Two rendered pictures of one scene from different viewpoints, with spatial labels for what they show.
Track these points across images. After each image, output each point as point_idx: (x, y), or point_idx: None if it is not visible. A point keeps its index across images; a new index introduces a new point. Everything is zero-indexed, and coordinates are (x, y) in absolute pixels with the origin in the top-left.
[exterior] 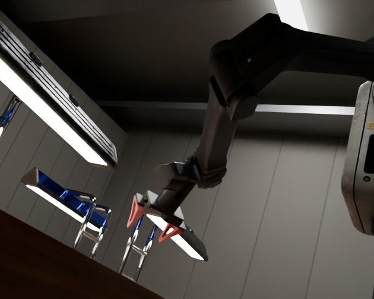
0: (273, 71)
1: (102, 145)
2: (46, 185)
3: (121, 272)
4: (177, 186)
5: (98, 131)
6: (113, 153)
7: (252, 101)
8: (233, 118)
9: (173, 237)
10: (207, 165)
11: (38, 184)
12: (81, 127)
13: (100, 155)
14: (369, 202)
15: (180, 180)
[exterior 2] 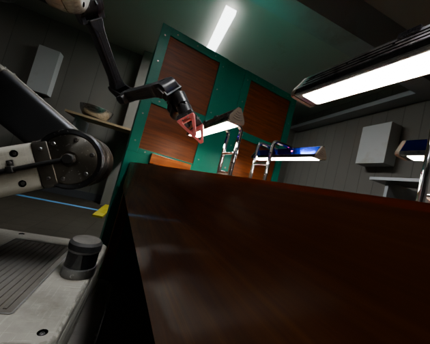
0: (113, 93)
1: (221, 117)
2: (418, 149)
3: (420, 190)
4: (171, 110)
5: (224, 114)
6: (231, 112)
7: (117, 99)
8: (123, 103)
9: None
10: (155, 97)
11: (399, 152)
12: (210, 123)
13: (220, 122)
14: (52, 5)
15: (170, 108)
